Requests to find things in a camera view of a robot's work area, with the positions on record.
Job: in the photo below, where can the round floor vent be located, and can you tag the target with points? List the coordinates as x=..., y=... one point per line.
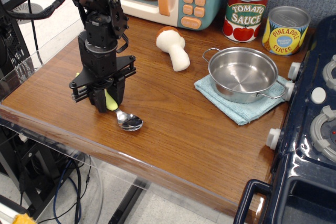
x=26, y=8

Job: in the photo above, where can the tomato sauce can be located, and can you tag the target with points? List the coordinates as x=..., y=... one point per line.
x=243, y=19

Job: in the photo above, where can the plush mushroom toy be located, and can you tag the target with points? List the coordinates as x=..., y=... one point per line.
x=170, y=41

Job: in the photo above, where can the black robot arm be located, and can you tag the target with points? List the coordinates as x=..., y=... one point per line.
x=103, y=20

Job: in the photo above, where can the pineapple slices can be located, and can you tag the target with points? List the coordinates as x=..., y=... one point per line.
x=285, y=30

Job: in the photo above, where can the stainless steel pot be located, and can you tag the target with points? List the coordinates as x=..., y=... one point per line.
x=243, y=75

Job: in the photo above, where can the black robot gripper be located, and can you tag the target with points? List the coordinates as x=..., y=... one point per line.
x=104, y=63

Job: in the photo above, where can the dark blue toy stove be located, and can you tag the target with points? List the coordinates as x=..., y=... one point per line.
x=302, y=187

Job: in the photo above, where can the black table leg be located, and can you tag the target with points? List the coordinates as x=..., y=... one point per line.
x=126, y=205

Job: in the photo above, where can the light blue folded cloth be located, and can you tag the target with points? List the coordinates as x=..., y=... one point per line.
x=240, y=113

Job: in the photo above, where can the spoon with yellow-green handle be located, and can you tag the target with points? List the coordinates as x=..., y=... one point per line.
x=128, y=121

